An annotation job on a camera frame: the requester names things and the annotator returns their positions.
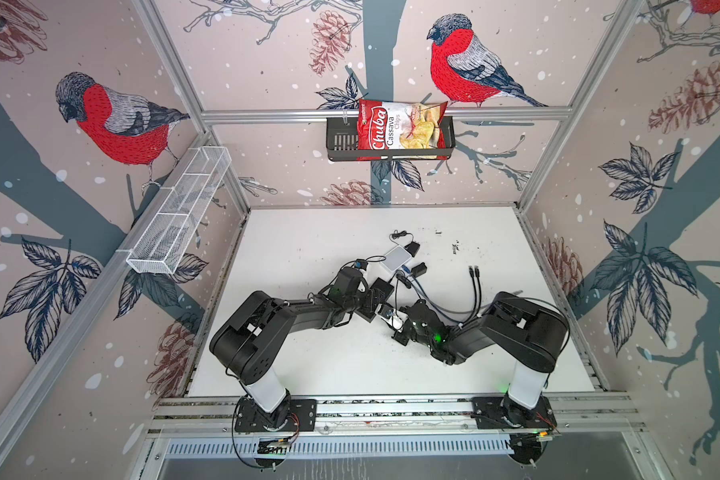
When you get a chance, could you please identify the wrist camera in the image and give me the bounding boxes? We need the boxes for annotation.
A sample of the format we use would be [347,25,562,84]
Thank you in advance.
[378,304,407,332]
[350,259,369,271]

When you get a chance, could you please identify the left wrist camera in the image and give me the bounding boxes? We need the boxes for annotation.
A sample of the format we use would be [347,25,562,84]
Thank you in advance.
[350,259,369,271]

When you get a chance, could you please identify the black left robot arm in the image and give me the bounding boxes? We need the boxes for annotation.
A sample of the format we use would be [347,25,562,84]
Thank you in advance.
[209,259,370,432]

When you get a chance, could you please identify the aluminium mounting rail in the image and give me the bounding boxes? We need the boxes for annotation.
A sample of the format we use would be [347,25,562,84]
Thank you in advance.
[144,391,647,438]

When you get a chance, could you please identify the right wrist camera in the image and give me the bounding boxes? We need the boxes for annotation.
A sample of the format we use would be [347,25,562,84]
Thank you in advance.
[378,304,407,332]

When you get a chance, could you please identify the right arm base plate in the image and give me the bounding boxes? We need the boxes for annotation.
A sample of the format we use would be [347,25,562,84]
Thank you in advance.
[471,395,557,430]

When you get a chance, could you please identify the white wire mesh shelf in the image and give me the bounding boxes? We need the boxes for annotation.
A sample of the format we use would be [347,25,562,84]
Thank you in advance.
[126,146,231,275]

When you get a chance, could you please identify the grey ethernet cable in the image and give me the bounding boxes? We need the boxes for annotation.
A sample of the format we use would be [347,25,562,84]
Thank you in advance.
[410,278,475,316]

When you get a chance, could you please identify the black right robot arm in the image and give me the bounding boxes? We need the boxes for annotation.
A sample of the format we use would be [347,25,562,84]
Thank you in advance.
[389,291,570,431]

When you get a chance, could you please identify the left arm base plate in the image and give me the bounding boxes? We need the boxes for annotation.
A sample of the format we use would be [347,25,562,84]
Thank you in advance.
[233,397,317,433]

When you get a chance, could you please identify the red cassava chips bag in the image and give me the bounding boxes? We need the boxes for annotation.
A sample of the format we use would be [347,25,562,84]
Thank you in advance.
[357,100,448,151]

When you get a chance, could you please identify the black wall basket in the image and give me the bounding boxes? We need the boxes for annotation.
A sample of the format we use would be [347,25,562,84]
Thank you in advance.
[326,116,456,162]

